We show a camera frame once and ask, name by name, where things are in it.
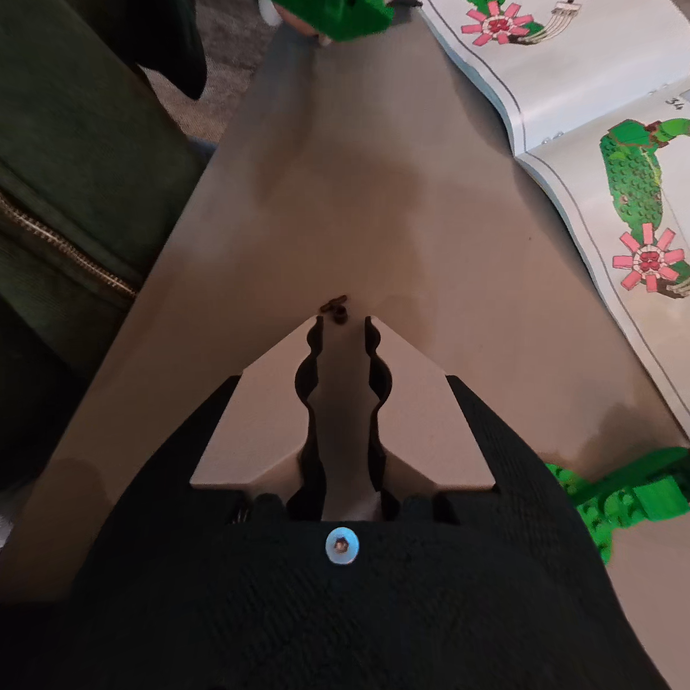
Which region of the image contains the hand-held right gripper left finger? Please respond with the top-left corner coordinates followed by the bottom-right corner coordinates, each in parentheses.
top-left (189, 315), bottom-right (328, 522)

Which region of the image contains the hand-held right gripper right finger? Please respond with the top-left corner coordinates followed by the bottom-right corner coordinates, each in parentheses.
top-left (364, 315), bottom-right (497, 521)

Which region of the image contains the small green lego assembly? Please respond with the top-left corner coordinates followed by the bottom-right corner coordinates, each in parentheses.
top-left (272, 0), bottom-right (395, 43)

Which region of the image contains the green lego leaf base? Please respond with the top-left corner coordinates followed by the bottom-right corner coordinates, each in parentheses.
top-left (544, 446), bottom-right (690, 565)

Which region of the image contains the lego instruction booklet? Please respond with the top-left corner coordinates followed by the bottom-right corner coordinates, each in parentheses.
top-left (418, 0), bottom-right (690, 433)

